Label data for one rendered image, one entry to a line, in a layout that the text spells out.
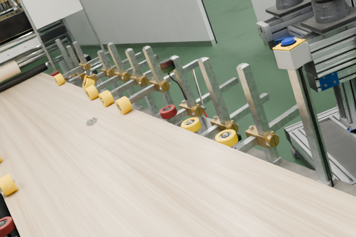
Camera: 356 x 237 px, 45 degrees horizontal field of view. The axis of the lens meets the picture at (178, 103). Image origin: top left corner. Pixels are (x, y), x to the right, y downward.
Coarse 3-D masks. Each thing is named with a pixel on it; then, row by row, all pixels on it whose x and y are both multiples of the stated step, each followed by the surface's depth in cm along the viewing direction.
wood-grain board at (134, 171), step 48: (0, 96) 366; (48, 96) 306; (0, 144) 246; (48, 144) 217; (96, 144) 194; (144, 144) 176; (192, 144) 161; (48, 192) 169; (96, 192) 155; (144, 192) 143; (192, 192) 133; (240, 192) 124; (288, 192) 116; (336, 192) 109
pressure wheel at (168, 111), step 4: (164, 108) 203; (168, 108) 201; (172, 108) 199; (160, 112) 200; (164, 112) 198; (168, 112) 198; (172, 112) 198; (176, 112) 200; (164, 116) 199; (168, 116) 198; (172, 116) 199
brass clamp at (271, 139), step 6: (246, 132) 167; (252, 132) 165; (270, 132) 160; (258, 138) 162; (264, 138) 159; (270, 138) 157; (276, 138) 159; (258, 144) 165; (264, 144) 161; (270, 144) 158; (276, 144) 159
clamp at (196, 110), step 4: (180, 104) 210; (184, 104) 208; (180, 108) 210; (188, 108) 202; (192, 108) 200; (196, 108) 199; (200, 108) 200; (188, 112) 204; (192, 112) 200; (196, 112) 199; (200, 112) 201; (192, 116) 203; (196, 116) 202
